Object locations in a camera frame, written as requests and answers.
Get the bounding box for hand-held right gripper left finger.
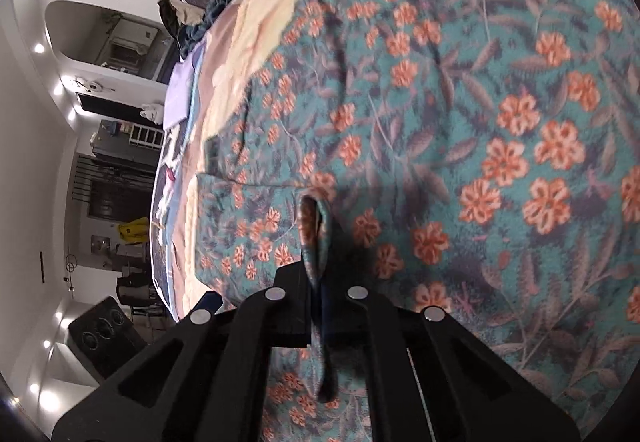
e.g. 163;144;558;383
51;261;315;442

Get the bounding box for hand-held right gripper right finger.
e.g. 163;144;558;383
320;283;582;442

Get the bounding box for teal floral garment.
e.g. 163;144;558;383
192;0;640;442

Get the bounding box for olive and black clothes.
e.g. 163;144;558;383
157;0;206;40

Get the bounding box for yellow garment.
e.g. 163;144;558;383
117;217;150;243

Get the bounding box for black speaker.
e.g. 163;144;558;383
67;297;151;380

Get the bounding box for white slatted rack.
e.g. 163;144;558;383
127;125;166;148

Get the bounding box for lavender cloth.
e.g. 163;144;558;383
164;57;198;128

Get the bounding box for black screen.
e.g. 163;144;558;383
75;91;168;120

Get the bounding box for teal blue knit cloth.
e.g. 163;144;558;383
177;0;241;60

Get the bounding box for cream peach plush blanket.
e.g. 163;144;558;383
182;0;396;313

